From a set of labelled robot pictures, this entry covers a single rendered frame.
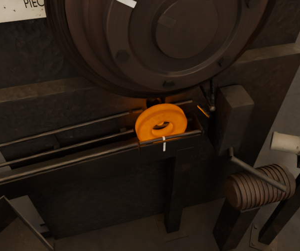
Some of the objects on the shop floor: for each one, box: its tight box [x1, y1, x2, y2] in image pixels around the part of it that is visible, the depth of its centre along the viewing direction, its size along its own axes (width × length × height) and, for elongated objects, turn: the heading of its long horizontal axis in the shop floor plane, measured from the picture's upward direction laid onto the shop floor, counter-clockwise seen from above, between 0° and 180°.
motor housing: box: [212, 163, 296, 251], centre depth 118 cm, size 13×22×54 cm, turn 105°
